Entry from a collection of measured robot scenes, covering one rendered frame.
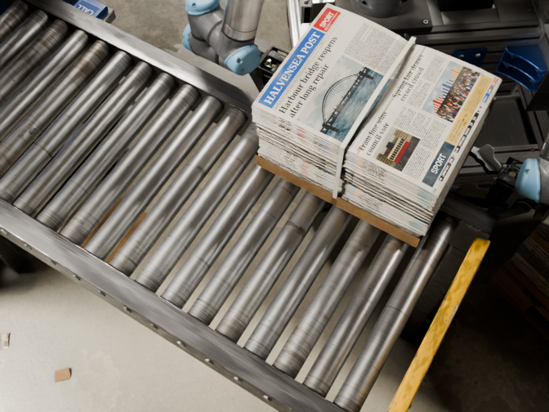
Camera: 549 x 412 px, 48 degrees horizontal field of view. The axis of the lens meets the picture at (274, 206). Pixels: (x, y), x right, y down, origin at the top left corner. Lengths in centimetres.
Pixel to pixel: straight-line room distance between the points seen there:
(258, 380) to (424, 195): 45
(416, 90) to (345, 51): 15
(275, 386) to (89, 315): 108
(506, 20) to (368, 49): 62
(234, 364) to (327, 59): 59
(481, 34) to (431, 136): 64
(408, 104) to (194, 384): 119
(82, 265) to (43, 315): 90
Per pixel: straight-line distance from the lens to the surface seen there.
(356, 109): 113
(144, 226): 129
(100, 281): 127
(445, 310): 121
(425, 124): 113
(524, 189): 125
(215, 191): 130
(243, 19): 129
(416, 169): 108
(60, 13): 168
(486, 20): 175
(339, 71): 117
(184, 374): 201
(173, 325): 121
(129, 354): 205
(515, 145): 216
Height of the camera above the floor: 194
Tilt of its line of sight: 64 degrees down
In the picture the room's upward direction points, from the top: 2 degrees counter-clockwise
